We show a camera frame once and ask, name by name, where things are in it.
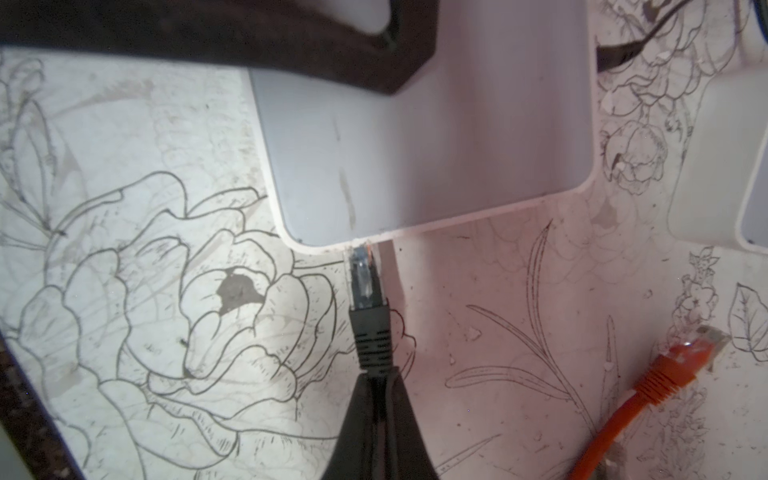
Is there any black ethernet cable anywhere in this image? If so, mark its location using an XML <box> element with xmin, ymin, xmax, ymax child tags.
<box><xmin>344</xmin><ymin>242</ymin><xmax>395</xmax><ymax>379</ymax></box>

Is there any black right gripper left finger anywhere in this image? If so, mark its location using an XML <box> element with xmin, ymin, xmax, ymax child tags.
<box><xmin>321</xmin><ymin>373</ymin><xmax>377</xmax><ymax>480</ymax></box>

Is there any orange ethernet cable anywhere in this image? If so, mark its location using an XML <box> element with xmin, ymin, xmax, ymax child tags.
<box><xmin>566</xmin><ymin>325</ymin><xmax>731</xmax><ymax>480</ymax></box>

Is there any white network switch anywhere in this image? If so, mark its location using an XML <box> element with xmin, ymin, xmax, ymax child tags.
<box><xmin>668</xmin><ymin>66</ymin><xmax>767</xmax><ymax>255</ymax></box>
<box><xmin>250</xmin><ymin>1</ymin><xmax>597</xmax><ymax>254</ymax></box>

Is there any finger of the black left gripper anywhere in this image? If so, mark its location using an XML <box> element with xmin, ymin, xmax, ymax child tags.
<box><xmin>1</xmin><ymin>1</ymin><xmax>439</xmax><ymax>95</ymax></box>

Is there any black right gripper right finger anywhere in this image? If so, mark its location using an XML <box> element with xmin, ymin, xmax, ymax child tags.
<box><xmin>384</xmin><ymin>367</ymin><xmax>438</xmax><ymax>480</ymax></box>

